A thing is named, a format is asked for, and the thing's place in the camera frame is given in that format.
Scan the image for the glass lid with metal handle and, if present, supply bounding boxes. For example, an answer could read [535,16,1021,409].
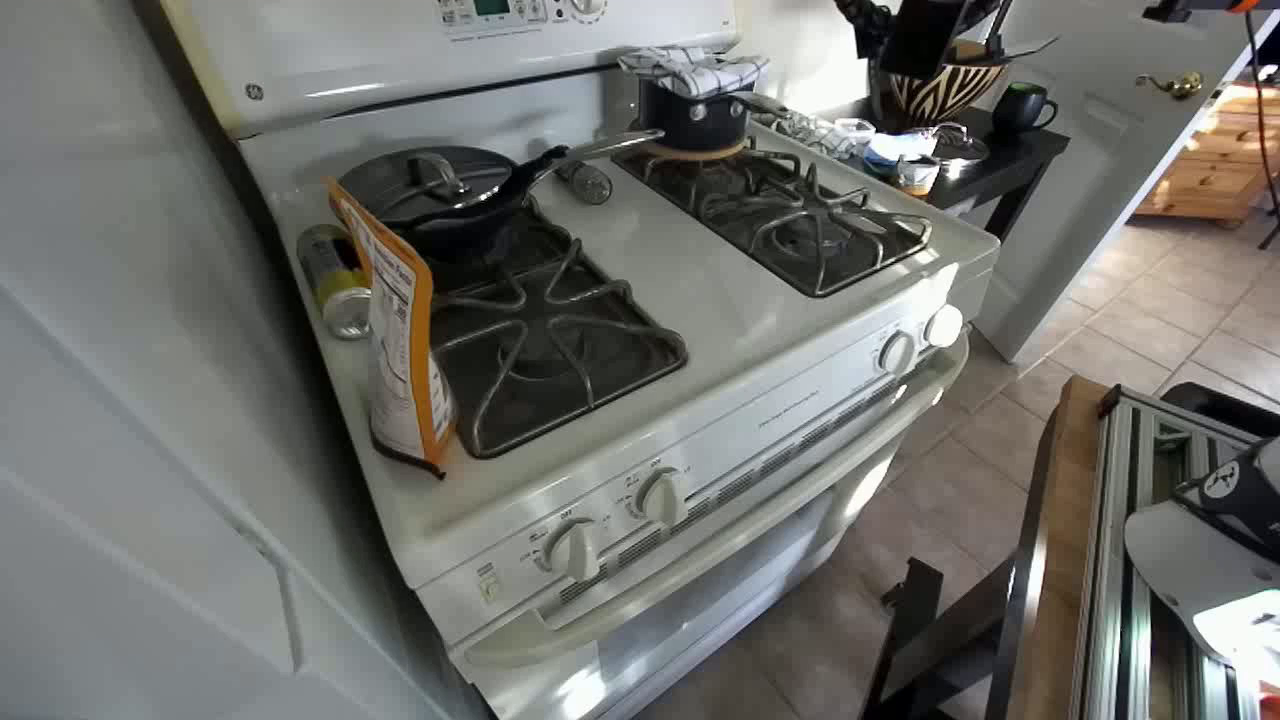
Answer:
[336,140,518,225]

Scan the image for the black frying pan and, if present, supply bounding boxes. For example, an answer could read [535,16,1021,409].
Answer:
[336,140,572,271]

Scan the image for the dark cooking pot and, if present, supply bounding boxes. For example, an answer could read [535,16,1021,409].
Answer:
[641,131,759,167]

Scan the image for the black burner grate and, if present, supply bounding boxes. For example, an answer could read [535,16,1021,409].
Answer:
[621,140,936,299]
[412,196,690,463]

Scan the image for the white gas stove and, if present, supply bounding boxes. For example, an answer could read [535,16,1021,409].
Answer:
[155,0,1002,720]

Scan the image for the white stove knob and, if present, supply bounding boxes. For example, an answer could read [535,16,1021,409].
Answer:
[918,299,966,353]
[539,517,607,588]
[628,459,690,532]
[877,327,918,380]

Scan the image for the small grey block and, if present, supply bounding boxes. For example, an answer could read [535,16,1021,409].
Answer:
[554,157,614,208]

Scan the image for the orange and white food bag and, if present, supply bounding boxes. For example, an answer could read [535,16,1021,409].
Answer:
[319,176,458,481]

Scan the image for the striped kitchen cloth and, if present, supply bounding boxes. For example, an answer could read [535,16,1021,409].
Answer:
[752,94,872,161]

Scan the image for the yellow spray can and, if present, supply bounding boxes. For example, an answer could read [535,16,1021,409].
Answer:
[290,219,378,345]

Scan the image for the small white cup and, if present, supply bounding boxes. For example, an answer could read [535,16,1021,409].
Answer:
[893,157,942,199]

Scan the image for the black metal stand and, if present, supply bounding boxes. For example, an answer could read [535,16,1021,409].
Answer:
[855,558,1048,720]

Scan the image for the patterned utensil bowl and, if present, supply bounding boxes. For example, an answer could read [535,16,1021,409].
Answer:
[868,35,1016,131]

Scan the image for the black mug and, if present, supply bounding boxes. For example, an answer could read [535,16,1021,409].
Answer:
[993,82,1065,140]

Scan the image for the wooden board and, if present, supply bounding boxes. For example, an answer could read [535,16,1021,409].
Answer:
[1016,372,1121,720]

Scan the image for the white door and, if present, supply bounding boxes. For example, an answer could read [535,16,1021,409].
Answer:
[977,0,1280,370]

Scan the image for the white refrigerator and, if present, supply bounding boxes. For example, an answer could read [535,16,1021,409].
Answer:
[0,0,472,720]

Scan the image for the light wooden furniture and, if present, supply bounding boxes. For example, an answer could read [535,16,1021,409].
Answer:
[1131,84,1280,232]

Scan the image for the black tripod leg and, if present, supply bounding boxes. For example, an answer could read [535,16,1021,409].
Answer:
[1237,0,1280,251]

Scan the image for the dark pot with long handle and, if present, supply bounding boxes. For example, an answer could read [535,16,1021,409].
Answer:
[572,76,756,171]

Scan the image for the aluminium frame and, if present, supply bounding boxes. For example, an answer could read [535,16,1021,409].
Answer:
[1082,384,1280,720]

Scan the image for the brass door handle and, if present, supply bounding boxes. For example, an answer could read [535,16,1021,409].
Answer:
[1131,70,1213,103]

